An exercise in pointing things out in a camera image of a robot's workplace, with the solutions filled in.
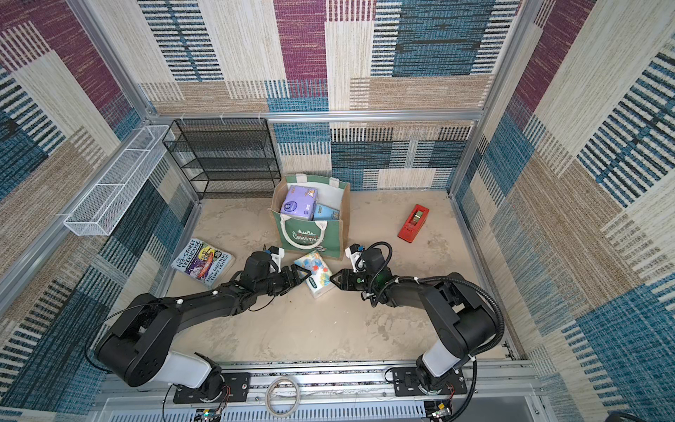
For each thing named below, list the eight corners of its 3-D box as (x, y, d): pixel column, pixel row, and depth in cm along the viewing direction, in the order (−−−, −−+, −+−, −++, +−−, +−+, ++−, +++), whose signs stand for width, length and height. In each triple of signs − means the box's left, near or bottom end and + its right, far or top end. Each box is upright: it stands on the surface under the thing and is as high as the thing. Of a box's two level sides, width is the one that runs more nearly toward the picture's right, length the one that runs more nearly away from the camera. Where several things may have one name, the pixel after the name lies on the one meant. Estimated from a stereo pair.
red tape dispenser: (396, 236, 107) (399, 226, 102) (413, 213, 115) (416, 202, 110) (410, 244, 105) (414, 233, 100) (426, 219, 113) (430, 209, 108)
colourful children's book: (172, 269, 99) (167, 263, 96) (197, 242, 107) (193, 237, 104) (214, 289, 94) (209, 284, 91) (237, 259, 102) (234, 254, 99)
